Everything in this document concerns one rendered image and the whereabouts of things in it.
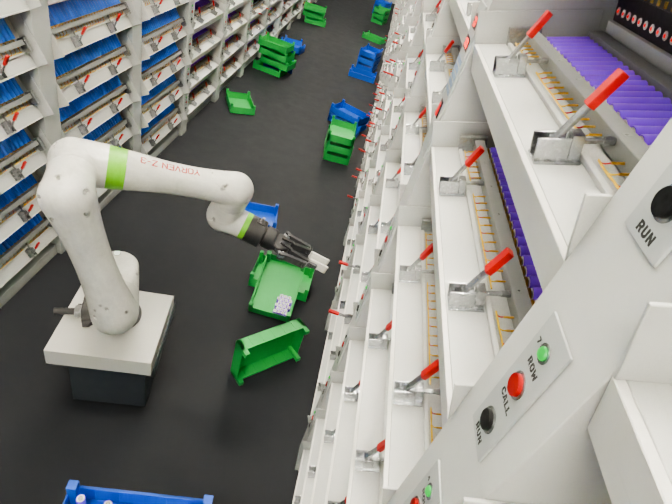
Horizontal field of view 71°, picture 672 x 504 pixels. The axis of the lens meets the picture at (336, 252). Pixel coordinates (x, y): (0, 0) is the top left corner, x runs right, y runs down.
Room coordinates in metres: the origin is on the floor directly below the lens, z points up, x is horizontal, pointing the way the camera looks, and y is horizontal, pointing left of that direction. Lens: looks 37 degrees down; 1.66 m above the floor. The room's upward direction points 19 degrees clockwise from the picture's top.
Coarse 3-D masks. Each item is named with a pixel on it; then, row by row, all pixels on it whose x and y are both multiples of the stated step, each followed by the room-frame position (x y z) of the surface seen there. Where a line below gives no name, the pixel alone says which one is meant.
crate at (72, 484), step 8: (72, 480) 0.41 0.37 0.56; (72, 488) 0.39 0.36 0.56; (80, 488) 0.41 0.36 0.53; (88, 488) 0.41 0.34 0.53; (96, 488) 0.42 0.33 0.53; (104, 488) 0.42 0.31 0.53; (72, 496) 0.39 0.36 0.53; (88, 496) 0.41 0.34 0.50; (96, 496) 0.41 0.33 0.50; (104, 496) 0.42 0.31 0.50; (112, 496) 0.42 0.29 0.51; (120, 496) 0.42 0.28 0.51; (128, 496) 0.43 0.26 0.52; (136, 496) 0.43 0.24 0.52; (144, 496) 0.44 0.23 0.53; (152, 496) 0.44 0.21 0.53; (160, 496) 0.44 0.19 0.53; (168, 496) 0.45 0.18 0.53; (176, 496) 0.45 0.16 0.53; (208, 496) 0.46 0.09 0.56
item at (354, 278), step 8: (360, 240) 1.57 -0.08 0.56; (360, 248) 1.55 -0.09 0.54; (360, 256) 1.50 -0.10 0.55; (352, 264) 1.44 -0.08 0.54; (360, 264) 1.44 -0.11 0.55; (352, 272) 1.39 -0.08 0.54; (352, 280) 1.34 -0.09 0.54; (352, 288) 1.30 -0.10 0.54; (352, 296) 1.26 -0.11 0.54; (352, 304) 1.22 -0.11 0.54; (344, 312) 1.17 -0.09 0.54; (352, 312) 1.18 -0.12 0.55; (344, 328) 1.10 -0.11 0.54; (344, 336) 1.06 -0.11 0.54; (336, 352) 0.97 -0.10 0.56
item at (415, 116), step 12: (408, 108) 1.57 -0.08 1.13; (420, 108) 1.56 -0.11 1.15; (408, 120) 1.50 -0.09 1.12; (420, 120) 1.49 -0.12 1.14; (408, 132) 1.39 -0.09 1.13; (420, 132) 1.39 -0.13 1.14; (408, 144) 1.31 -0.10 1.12; (420, 144) 1.30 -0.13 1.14; (408, 156) 1.23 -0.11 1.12; (408, 168) 1.12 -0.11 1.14
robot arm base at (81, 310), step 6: (84, 300) 0.98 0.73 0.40; (78, 306) 0.96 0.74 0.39; (84, 306) 0.96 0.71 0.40; (54, 312) 0.92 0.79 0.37; (60, 312) 0.92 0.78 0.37; (66, 312) 0.93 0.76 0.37; (72, 312) 0.94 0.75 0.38; (78, 312) 0.94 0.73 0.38; (84, 312) 0.94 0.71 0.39; (84, 318) 0.94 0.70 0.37; (138, 318) 1.01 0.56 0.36; (84, 324) 0.92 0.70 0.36; (90, 324) 0.93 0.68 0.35
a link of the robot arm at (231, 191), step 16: (128, 160) 1.02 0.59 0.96; (144, 160) 1.05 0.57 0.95; (160, 160) 1.09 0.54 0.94; (128, 176) 1.00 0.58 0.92; (144, 176) 1.02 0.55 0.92; (160, 176) 1.05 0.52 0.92; (176, 176) 1.07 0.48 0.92; (192, 176) 1.10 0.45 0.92; (208, 176) 1.13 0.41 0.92; (224, 176) 1.15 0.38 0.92; (240, 176) 1.18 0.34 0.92; (160, 192) 1.05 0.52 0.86; (176, 192) 1.07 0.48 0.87; (192, 192) 1.09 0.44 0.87; (208, 192) 1.11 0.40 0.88; (224, 192) 1.13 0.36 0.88; (240, 192) 1.15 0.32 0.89; (224, 208) 1.15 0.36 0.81; (240, 208) 1.16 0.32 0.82
